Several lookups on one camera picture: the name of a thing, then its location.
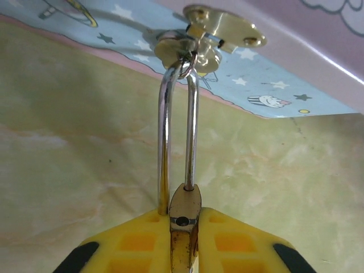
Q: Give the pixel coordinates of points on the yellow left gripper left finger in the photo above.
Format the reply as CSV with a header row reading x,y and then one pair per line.
x,y
133,247

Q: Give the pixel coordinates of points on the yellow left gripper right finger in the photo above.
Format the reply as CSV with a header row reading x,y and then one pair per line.
x,y
236,247

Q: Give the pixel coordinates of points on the brass padlock silver shackle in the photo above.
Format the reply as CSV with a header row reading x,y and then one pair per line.
x,y
185,204

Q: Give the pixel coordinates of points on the small brass key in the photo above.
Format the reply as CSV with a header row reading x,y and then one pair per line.
x,y
210,58
169,49

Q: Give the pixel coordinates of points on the blue pink cartoon tin box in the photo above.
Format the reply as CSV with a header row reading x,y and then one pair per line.
x,y
284,65

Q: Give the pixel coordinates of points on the gold metal hasp latch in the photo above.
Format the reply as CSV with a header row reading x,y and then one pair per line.
x,y
227,27

